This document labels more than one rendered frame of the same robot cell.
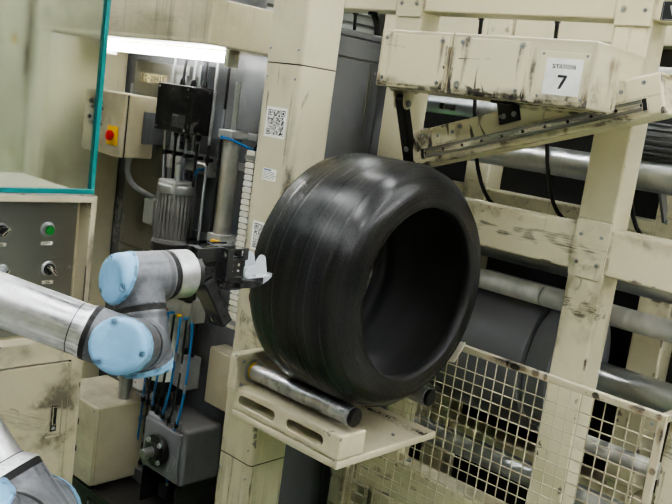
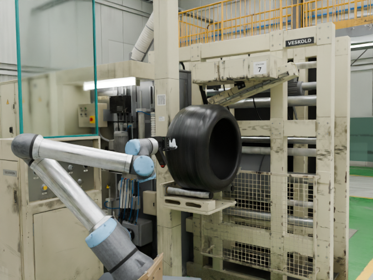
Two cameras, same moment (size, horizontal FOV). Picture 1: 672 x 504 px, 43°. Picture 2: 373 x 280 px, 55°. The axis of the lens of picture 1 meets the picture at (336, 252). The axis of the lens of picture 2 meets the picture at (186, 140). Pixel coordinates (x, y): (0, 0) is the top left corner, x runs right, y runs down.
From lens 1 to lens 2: 52 cm
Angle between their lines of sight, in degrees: 9
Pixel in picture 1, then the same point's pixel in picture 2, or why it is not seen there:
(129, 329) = (146, 159)
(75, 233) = not seen: hidden behind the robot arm
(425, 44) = (208, 65)
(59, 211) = (86, 143)
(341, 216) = (196, 123)
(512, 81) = (242, 72)
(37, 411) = not seen: hidden behind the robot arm
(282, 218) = (174, 128)
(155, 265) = (144, 142)
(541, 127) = (253, 88)
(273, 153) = (162, 110)
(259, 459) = (173, 225)
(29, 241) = not seen: hidden behind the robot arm
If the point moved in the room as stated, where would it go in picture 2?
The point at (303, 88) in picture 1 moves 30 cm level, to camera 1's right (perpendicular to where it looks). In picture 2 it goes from (170, 86) to (213, 85)
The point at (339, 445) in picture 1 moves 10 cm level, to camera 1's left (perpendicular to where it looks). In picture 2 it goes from (207, 205) to (191, 206)
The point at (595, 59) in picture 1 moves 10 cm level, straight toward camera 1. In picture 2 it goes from (270, 60) to (271, 57)
